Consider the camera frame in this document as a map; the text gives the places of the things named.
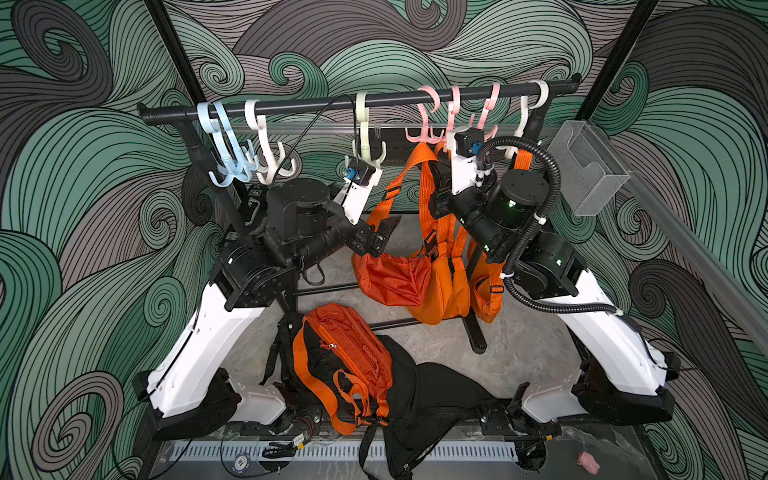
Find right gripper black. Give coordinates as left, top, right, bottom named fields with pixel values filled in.
left=435, top=156, right=515, bottom=262

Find dark red pouch bag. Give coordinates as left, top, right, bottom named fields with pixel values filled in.
left=351, top=142, right=439, bottom=308

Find orange fanny pack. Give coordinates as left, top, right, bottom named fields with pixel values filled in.
left=467, top=148, right=535, bottom=324

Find black bag orange straps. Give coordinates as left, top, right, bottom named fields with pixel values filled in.
left=358, top=335, right=511, bottom=480

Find red orange black backpack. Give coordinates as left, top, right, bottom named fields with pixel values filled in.
left=292, top=303, right=393, bottom=435

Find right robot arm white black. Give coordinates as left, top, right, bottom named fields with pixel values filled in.
left=428, top=166, right=680, bottom=425

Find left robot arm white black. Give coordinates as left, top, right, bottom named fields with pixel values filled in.
left=134, top=178, right=401, bottom=441

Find white hook right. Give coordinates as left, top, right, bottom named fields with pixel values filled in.
left=513, top=79, right=550, bottom=137

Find white hook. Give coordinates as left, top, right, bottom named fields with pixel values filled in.
left=244, top=99, right=299, bottom=185
left=513, top=79, right=550, bottom=137

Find pink hook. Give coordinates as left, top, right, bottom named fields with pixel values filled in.
left=444, top=86, right=461, bottom=141
left=476, top=82, right=501, bottom=141
left=404, top=85, right=441, bottom=145

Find white hook left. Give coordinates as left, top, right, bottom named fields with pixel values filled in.
left=244, top=99, right=299, bottom=185

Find pale green hook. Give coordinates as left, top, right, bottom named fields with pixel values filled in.
left=353, top=92, right=386, bottom=171

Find light blue hook inner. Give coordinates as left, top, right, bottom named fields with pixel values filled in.
left=213, top=101, right=256, bottom=183

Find light blue hook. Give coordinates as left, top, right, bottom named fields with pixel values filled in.
left=196, top=102, right=240, bottom=188
left=213, top=101, right=256, bottom=183

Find light blue hook outer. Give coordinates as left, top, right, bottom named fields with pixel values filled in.
left=196, top=102, right=240, bottom=188

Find black clothes rack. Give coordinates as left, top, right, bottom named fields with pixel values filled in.
left=136, top=74, right=583, bottom=354

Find pink small object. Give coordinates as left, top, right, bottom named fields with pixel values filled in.
left=577, top=451, right=600, bottom=475

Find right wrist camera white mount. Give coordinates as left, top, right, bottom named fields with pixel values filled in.
left=446, top=126, right=497, bottom=196

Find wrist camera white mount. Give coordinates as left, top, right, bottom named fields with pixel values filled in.
left=446, top=126, right=497, bottom=196
left=334, top=156, right=383, bottom=225

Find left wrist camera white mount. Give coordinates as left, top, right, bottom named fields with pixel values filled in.
left=334, top=156, right=383, bottom=225

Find black box on wall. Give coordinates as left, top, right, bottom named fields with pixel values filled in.
left=227, top=183, right=269, bottom=235

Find clear mesh wall bin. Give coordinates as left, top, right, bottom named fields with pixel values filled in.
left=549, top=120, right=630, bottom=217

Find black corrugated cable hose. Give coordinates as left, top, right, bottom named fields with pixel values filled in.
left=476, top=136, right=625, bottom=317

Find white slotted cable duct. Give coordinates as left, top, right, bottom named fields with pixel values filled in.
left=170, top=440, right=518, bottom=463

